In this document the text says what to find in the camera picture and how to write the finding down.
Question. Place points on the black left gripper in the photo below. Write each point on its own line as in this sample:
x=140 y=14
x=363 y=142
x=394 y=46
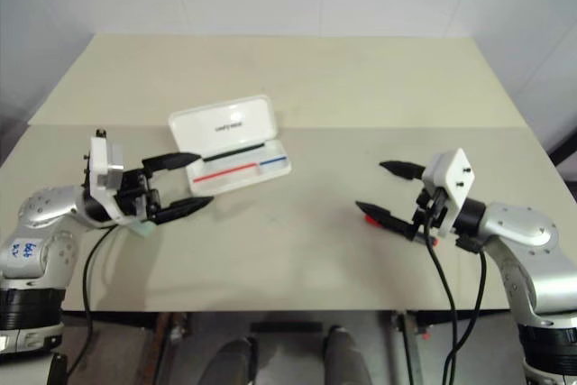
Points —
x=135 y=195

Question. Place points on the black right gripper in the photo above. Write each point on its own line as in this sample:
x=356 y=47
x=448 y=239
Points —
x=419 y=216

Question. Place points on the red capped marker pen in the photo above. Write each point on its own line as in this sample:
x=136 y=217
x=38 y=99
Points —
x=370 y=220

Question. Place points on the pale green eraser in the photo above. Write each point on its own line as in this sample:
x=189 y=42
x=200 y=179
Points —
x=145 y=229

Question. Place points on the white plastic pencil case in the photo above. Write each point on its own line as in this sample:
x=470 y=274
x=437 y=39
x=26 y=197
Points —
x=225 y=123

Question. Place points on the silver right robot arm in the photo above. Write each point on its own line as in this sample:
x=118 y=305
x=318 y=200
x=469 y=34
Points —
x=518 y=227

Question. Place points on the black pen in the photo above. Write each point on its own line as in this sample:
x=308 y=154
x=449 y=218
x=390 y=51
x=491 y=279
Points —
x=234 y=151

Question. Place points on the blue pen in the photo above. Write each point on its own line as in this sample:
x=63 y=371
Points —
x=273 y=161

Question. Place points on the grey metal table leg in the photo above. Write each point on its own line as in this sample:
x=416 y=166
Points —
x=408 y=349

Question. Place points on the rusty metal table leg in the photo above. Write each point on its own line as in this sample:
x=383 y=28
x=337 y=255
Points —
x=162 y=349

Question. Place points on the dark rounded shape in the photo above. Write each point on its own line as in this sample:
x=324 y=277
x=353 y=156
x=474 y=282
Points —
x=345 y=358
x=234 y=362

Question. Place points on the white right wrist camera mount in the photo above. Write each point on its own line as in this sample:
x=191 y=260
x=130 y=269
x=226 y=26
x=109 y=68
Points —
x=455 y=177

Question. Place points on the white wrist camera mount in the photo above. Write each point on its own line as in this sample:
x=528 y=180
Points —
x=101 y=164
x=455 y=177

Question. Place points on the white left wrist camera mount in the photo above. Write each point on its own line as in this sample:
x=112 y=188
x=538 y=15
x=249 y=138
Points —
x=101 y=164

